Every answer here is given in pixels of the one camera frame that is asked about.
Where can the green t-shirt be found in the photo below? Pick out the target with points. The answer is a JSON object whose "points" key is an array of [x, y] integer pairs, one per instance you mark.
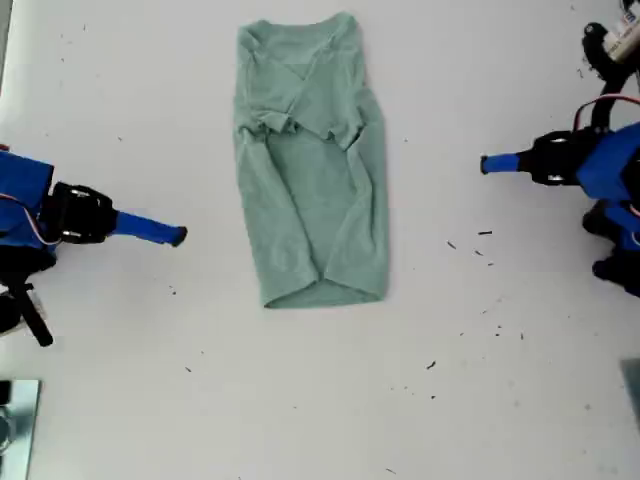
{"points": [[310, 200]]}

